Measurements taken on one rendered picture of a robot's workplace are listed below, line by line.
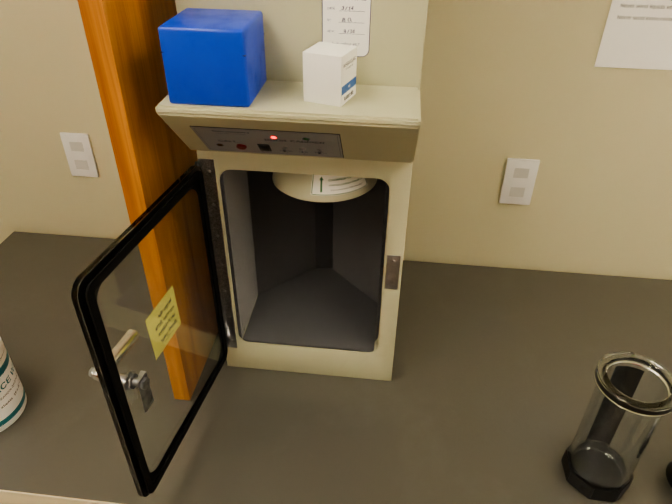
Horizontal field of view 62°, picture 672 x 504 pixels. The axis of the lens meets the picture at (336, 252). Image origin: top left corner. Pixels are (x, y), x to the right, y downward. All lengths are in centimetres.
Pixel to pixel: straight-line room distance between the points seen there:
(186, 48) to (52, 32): 74
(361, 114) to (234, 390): 61
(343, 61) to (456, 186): 70
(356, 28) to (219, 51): 18
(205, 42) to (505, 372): 81
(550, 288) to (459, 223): 26
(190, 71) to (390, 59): 25
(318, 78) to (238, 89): 10
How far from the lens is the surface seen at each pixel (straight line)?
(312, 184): 88
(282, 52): 78
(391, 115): 68
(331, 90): 70
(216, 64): 69
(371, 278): 113
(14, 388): 114
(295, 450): 100
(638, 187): 143
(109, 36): 75
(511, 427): 108
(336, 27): 76
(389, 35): 76
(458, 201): 136
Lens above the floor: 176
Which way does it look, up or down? 35 degrees down
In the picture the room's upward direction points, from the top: 1 degrees clockwise
